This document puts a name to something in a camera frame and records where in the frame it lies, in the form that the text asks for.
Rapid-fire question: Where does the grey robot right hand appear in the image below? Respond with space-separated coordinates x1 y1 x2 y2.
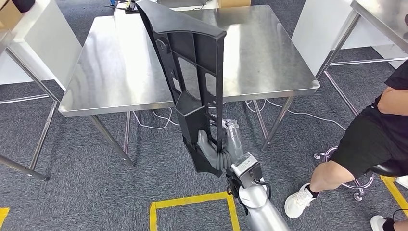
196 119 245 159

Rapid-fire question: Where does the black plastic bracket part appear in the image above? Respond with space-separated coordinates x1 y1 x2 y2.
135 0 228 178

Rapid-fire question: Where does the yellow floor tape square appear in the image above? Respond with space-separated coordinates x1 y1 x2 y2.
149 191 242 231
380 175 408 218
0 207 11 229

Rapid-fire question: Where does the person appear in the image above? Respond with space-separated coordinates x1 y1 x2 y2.
284 60 408 231

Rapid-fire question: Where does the brown cardboard box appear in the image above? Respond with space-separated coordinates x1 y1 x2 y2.
218 0 253 9
0 0 24 31

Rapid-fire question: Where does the white panel board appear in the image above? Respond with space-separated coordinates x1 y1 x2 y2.
0 0 83 92
291 0 408 78

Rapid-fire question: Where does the grey flat case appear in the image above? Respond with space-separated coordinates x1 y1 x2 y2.
156 0 208 9

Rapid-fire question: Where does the black chrome swivel stool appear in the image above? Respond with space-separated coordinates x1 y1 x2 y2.
313 146 403 202

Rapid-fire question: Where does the white power adapter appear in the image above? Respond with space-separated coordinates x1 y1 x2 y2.
395 175 408 190

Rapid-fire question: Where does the black bag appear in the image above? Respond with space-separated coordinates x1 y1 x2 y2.
11 0 36 13

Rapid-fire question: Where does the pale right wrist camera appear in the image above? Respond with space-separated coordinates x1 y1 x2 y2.
229 152 264 189

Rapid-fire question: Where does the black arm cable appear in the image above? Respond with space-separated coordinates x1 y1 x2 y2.
225 177 272 215

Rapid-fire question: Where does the white floor cable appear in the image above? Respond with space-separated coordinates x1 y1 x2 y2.
132 98 347 131

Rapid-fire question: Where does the black floor cable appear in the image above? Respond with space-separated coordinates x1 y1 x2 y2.
391 208 408 221

